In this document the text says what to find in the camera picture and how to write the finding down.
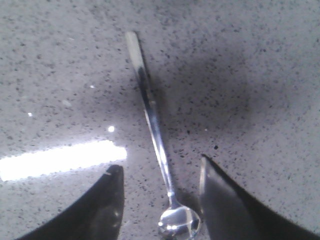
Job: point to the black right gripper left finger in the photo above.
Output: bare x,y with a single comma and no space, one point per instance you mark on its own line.
96,215

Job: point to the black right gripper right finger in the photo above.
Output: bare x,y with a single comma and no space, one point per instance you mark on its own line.
231,213

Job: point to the silver metal spoon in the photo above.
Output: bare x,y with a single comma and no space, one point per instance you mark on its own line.
178,221

